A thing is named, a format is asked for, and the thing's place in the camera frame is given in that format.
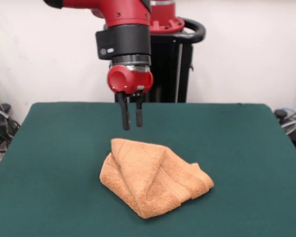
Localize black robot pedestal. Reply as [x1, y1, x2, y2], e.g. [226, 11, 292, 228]
[103, 16, 207, 103]

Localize tan terry towel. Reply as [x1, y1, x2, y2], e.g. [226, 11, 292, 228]
[99, 138, 215, 219]

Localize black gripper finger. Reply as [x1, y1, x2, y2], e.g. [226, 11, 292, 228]
[134, 92, 144, 128]
[117, 91, 131, 131]

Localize dark green table cloth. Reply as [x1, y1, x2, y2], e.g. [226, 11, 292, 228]
[0, 102, 296, 237]

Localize tangled black floor cables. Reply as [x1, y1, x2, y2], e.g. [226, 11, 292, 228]
[0, 79, 21, 173]

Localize blue cable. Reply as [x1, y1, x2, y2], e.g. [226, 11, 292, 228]
[280, 106, 296, 118]

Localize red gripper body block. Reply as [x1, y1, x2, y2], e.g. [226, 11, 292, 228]
[107, 64, 154, 95]

